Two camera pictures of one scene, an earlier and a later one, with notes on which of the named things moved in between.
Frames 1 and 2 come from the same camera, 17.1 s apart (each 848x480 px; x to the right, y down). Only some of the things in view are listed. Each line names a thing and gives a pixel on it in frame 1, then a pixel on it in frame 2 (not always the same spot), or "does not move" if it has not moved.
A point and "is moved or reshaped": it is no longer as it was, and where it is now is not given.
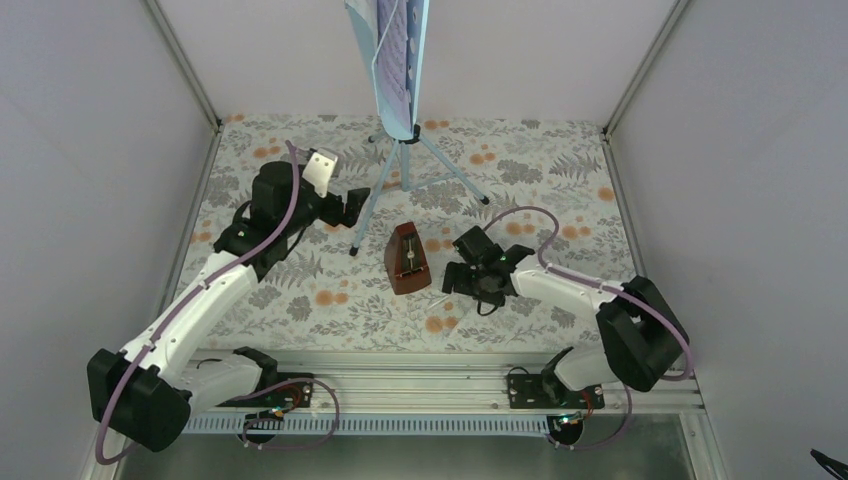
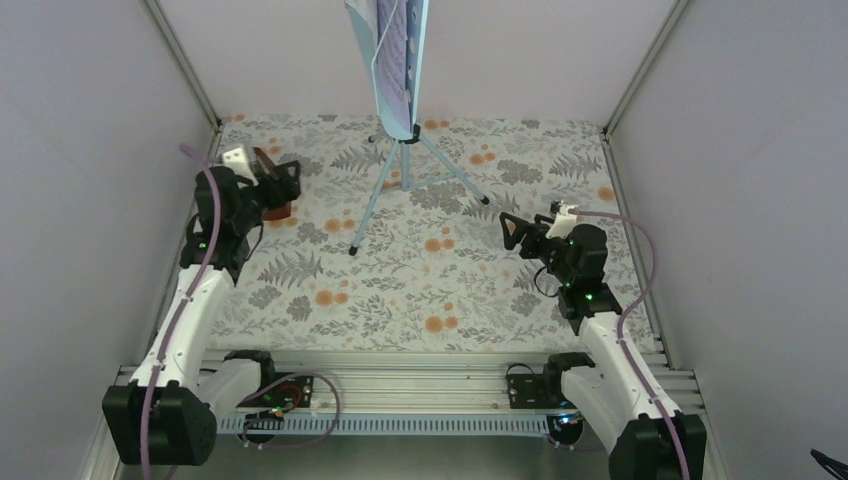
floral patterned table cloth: x=543 y=185 does not move
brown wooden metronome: x=405 y=261 is moved or reshaped
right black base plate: x=548 y=391 does not move
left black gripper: x=334 y=217 → x=292 y=188
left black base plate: x=293 y=396 does not move
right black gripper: x=461 y=284 → x=535 y=232
